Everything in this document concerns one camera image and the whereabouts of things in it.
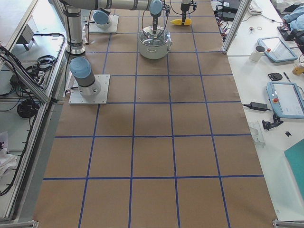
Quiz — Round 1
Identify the blue teach pendant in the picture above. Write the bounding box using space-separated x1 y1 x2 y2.
257 37 297 63
266 82 304 119

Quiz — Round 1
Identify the teal board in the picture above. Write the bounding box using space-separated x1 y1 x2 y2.
285 144 304 179

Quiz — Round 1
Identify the glass pot lid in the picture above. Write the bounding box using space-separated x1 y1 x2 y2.
138 26 172 47

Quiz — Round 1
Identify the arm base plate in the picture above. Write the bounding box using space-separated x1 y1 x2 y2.
89 14 119 33
68 75 110 105

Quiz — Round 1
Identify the far blue teach pendant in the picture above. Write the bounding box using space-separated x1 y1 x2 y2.
257 37 297 63

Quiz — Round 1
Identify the near blue teach pendant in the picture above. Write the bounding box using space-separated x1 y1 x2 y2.
266 82 304 119

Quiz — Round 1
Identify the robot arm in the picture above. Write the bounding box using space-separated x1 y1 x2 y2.
58 0 172 71
180 0 197 26

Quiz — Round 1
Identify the black power brick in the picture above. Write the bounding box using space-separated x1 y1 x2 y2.
249 102 268 111

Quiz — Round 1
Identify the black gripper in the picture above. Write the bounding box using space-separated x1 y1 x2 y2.
152 15 158 33
181 10 187 26

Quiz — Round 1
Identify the white mug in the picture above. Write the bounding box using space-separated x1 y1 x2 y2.
249 45 266 62

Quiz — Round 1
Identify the light green electric pot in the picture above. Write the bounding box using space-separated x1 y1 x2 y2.
137 26 172 59

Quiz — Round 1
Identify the yellow corn cob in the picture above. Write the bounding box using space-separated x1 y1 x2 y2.
170 18 192 26

